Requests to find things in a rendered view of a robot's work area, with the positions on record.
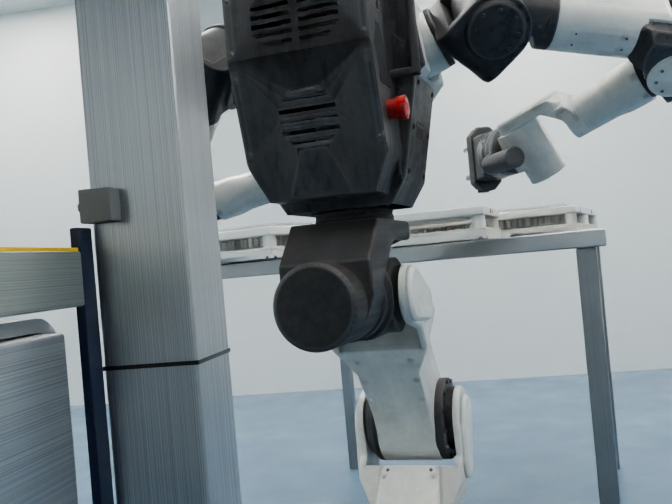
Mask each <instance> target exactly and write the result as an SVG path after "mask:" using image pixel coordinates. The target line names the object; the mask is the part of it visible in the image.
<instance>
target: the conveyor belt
mask: <svg viewBox="0 0 672 504"><path fill-rule="evenodd" d="M34 333H40V334H55V333H56V332H55V330H54V328H53V327H52V326H51V325H50V324H49V323H48V322H47V321H45V320H43V319H24V320H11V321H0V340H1V339H7V338H12V337H18V336H23V335H28V334H34Z"/></svg>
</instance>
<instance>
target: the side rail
mask: <svg viewBox="0 0 672 504"><path fill-rule="evenodd" d="M84 305H85V300H84V288H83V276H82V264H81V253H80V252H79V251H0V318H2V317H9V316H16V315H23V314H31V313H38V312H45V311H52V310H59V309H67V308H74V307H81V306H84Z"/></svg>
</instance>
